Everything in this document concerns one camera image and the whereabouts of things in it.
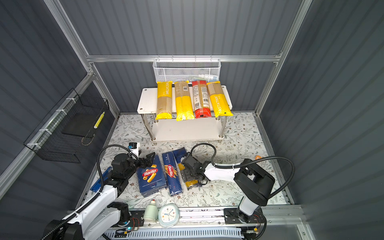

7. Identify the blue yellow spaghetti bag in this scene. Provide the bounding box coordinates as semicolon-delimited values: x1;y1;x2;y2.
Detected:
173;148;201;190

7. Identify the red yellow spaghetti bag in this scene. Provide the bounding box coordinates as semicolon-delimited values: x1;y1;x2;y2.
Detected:
192;80;212;119

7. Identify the yellow pasta bag tan window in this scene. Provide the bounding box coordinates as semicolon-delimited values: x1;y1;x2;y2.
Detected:
207;82;233;118

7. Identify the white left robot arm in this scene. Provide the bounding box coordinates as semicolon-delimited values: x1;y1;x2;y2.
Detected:
42;144;156;240

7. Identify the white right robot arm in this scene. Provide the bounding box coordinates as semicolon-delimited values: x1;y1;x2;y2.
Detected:
181;143;296;223

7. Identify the white two-tier metal shelf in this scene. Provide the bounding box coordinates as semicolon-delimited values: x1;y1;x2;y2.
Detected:
137;88;227;142

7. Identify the blue Barilla rigatoni box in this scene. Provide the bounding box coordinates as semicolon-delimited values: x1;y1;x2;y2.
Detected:
137;155;167;197

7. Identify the blue Barilla spaghetti box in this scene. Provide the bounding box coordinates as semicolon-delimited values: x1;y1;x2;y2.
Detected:
162;152;183;196

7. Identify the mint green alarm clock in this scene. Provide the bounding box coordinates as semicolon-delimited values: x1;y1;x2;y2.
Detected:
158;203;180;228

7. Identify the small pale green bottle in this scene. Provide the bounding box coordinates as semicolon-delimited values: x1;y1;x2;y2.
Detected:
143;199;159;222

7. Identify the blue flat box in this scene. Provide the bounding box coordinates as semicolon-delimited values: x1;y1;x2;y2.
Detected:
89;166;113;193

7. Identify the white ribbed vent strip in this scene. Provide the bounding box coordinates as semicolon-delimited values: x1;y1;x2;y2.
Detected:
105;227;245;240

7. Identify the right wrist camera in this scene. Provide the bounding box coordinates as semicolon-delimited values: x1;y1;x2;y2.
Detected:
181;153;202;173

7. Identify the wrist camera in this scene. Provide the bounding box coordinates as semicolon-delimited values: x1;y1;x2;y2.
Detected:
181;153;202;173
129;142;140;157

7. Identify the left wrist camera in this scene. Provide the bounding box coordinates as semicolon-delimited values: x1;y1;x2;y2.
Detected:
129;142;140;157

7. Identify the black wire side basket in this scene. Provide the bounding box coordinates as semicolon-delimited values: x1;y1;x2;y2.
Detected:
24;91;110;164

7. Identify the white wire wall basket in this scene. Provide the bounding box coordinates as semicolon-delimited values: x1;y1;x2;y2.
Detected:
153;60;222;83

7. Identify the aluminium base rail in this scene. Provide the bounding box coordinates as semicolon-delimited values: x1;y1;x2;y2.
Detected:
89;205;301;232

